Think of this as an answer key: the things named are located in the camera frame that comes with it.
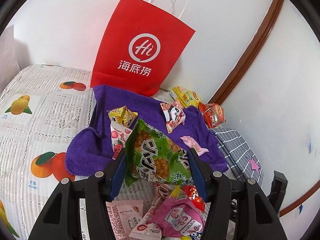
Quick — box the small red snack packet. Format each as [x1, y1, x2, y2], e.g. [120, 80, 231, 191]
[182, 186, 205, 212]

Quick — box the strawberry white snack packet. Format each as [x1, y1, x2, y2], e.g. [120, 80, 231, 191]
[110, 121, 132, 160]

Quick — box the pink peach snack packet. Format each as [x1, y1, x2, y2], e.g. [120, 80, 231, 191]
[180, 135, 209, 156]

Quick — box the green snack bag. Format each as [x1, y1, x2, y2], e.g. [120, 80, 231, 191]
[125, 119, 194, 186]

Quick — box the pale pink long packet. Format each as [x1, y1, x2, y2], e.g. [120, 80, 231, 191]
[106, 200, 143, 239]

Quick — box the magenta snack bag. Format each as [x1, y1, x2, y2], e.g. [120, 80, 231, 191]
[150, 186, 204, 237]

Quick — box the yellow triangular snack packet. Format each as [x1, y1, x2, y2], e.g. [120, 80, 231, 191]
[108, 106, 138, 128]

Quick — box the panda print snack packet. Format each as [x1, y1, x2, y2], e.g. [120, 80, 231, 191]
[160, 101, 185, 133]

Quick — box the purple towel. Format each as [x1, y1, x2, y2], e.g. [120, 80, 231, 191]
[65, 85, 228, 176]

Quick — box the grey checked star cloth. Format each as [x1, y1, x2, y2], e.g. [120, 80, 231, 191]
[211, 127, 264, 186]

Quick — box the orange chips bag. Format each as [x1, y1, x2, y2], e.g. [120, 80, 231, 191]
[198, 102, 226, 128]

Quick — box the yellow chips bag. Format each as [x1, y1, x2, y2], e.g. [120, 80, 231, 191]
[170, 86, 202, 108]

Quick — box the fruit print tablecloth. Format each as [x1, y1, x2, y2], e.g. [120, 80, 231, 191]
[0, 64, 176, 240]

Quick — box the red paper shopping bag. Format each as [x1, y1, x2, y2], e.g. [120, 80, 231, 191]
[91, 0, 195, 96]

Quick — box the brown wooden door frame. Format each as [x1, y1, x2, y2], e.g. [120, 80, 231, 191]
[209, 0, 284, 104]

